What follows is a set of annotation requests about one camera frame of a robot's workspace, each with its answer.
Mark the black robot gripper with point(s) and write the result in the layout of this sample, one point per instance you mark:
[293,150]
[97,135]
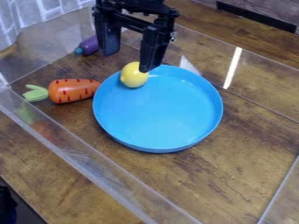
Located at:
[146,16]

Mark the yellow toy lemon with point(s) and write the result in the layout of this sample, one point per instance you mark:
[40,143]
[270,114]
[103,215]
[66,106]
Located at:
[131,77]

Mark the blue round tray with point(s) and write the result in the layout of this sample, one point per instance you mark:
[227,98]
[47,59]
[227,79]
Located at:
[163,117]

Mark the purple toy eggplant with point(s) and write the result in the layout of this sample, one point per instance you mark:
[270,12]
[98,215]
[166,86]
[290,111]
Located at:
[89,46]

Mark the orange toy carrot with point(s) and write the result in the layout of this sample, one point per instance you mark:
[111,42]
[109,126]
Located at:
[63,91]

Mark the white grid curtain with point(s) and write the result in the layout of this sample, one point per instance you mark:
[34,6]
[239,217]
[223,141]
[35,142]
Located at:
[22,13]

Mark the clear acrylic enclosure wall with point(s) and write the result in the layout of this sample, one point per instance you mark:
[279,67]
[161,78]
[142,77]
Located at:
[81,178]

